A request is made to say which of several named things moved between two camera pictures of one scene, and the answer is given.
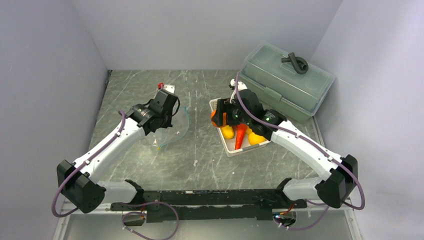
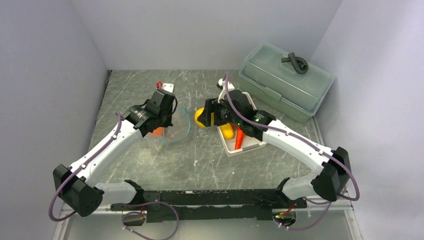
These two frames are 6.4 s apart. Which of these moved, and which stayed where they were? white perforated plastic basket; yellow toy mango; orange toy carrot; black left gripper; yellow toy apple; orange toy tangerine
Moved: yellow toy apple; orange toy tangerine
Stayed: white perforated plastic basket; yellow toy mango; orange toy carrot; black left gripper
